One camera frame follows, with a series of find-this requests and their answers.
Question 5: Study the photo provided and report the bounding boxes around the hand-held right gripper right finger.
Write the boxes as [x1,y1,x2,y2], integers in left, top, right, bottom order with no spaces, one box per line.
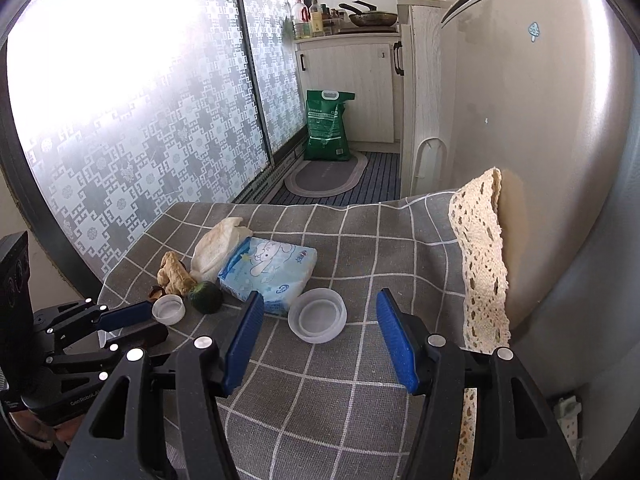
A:
[376,287,583,480]

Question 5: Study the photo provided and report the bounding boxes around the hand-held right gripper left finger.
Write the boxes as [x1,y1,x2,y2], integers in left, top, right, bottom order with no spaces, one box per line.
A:
[56,290,266,480]

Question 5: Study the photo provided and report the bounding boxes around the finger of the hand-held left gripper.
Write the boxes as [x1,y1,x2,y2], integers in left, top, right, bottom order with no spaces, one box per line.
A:
[44,340,173,386]
[31,299,154,346]

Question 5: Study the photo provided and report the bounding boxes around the small white bottle cap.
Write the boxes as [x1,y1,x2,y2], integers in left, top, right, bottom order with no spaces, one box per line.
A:
[151,294,186,326]

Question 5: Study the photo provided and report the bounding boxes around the brown paper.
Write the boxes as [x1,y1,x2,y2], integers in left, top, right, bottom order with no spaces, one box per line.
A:
[157,251,197,296]

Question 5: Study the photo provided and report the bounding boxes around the blue tissue pack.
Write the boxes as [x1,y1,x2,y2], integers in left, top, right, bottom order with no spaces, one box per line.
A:
[217,236,319,317]

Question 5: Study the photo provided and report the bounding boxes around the white paper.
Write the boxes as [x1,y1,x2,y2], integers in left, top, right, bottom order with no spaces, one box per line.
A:
[190,216,253,283]

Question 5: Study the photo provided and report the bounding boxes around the person's left hand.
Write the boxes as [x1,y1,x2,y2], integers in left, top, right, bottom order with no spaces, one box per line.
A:
[9,407,78,445]

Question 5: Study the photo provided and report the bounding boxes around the dark green round fruit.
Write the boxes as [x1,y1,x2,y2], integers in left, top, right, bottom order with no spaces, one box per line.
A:
[188,281,224,315]

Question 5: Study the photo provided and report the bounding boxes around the white round plastic lid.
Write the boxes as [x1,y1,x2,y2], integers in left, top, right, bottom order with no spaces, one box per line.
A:
[287,287,348,344]

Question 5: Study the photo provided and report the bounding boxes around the grey checked tablecloth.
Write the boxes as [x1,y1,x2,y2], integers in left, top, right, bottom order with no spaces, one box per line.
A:
[97,191,501,480]

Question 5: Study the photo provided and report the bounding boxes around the cream lace cloth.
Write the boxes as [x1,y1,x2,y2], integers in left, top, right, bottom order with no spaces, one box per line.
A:
[447,166,512,468]

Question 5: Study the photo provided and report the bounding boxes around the dark striped floor mat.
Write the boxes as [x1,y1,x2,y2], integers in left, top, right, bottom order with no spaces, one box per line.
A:
[270,150,402,206]

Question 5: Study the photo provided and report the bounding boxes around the grey oval floor mat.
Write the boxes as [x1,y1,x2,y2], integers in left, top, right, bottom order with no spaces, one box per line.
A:
[284,151,370,198]

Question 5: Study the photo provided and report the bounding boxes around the white power strip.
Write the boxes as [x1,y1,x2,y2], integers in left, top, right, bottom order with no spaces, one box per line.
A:
[552,395,583,441]

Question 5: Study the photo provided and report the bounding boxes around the patterned frosted sliding door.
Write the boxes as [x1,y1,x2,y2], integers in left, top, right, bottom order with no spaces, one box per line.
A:
[0,0,275,288]
[234,0,308,161]

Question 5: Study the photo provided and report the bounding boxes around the green rice bag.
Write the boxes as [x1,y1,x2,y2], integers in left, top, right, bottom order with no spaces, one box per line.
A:
[304,89,357,162]

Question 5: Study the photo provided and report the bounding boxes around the beige refrigerator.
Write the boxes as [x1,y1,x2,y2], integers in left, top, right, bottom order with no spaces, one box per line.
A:
[439,0,640,331]

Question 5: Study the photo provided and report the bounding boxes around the white kitchen cabinet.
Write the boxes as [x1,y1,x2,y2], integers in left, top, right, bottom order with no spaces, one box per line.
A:
[294,0,451,201]

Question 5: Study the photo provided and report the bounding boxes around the metal frying pan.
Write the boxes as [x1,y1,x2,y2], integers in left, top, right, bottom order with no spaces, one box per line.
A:
[339,2,400,28]

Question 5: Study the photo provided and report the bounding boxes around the clear oil bottle red cap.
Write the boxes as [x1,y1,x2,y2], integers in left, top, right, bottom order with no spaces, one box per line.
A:
[291,0,312,40]

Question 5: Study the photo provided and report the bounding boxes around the white arched frame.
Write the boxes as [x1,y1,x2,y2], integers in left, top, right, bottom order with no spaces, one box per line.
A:
[415,137,447,193]

